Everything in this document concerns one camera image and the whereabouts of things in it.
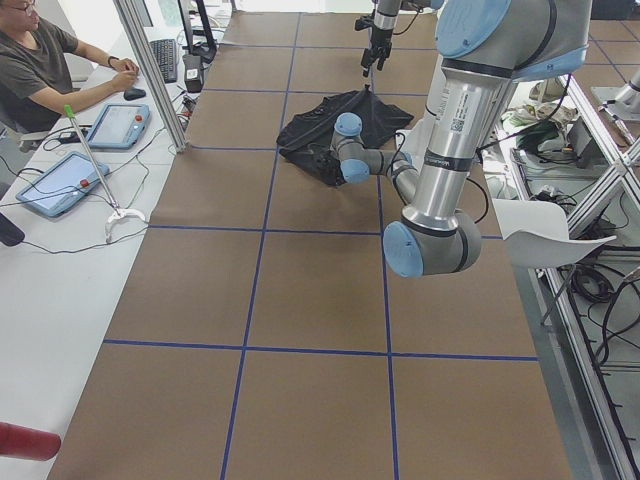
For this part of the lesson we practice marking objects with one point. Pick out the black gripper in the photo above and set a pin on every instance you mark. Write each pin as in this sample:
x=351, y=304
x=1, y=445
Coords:
x=379, y=39

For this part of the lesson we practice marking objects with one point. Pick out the black printed t-shirt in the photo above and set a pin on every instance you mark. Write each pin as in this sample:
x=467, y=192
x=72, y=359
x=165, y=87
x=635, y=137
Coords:
x=306, y=141

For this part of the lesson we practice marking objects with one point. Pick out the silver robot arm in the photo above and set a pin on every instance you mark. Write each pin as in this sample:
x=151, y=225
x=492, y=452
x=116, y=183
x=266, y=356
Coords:
x=486, y=47
x=381, y=23

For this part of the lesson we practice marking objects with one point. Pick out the black monitor on stand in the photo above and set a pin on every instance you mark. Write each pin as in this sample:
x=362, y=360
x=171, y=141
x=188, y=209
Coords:
x=200, y=41

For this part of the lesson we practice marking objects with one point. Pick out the small black labelled box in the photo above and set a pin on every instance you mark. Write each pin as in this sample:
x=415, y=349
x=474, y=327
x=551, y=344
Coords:
x=193, y=74

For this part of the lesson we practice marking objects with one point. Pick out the black computer keyboard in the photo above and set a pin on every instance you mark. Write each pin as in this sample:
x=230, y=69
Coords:
x=165, y=53

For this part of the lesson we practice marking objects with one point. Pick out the white plastic chair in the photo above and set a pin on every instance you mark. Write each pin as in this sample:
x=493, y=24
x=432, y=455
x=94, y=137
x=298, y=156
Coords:
x=537, y=235

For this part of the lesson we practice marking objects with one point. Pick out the black computer mouse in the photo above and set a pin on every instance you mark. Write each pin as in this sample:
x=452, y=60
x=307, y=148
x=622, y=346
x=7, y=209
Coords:
x=134, y=94

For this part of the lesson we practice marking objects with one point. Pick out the far teach pendant tablet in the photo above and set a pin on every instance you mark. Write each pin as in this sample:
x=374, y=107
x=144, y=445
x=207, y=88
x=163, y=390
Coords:
x=118, y=126

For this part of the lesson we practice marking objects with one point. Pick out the teach pendant tablet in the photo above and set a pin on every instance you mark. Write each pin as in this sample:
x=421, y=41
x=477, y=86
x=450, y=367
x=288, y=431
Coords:
x=118, y=126
x=61, y=186

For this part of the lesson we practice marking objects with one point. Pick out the metal reacher grabber tool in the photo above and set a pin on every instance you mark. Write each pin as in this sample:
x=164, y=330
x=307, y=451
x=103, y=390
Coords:
x=119, y=213

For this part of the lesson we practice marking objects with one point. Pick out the seated man grey shirt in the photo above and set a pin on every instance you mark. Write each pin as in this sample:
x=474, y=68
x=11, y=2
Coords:
x=36, y=83

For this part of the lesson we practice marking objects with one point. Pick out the near teach pendant tablet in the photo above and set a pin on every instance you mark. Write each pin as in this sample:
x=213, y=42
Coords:
x=61, y=186

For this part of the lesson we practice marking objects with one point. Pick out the red fire extinguisher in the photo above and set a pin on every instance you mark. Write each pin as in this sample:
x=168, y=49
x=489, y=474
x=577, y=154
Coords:
x=29, y=444

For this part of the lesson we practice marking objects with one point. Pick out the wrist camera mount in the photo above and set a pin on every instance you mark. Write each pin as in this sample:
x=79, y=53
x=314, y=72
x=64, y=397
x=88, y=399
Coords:
x=363, y=22

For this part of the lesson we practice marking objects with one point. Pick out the aluminium frame post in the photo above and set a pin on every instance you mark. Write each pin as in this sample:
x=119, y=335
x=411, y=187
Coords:
x=134, y=29

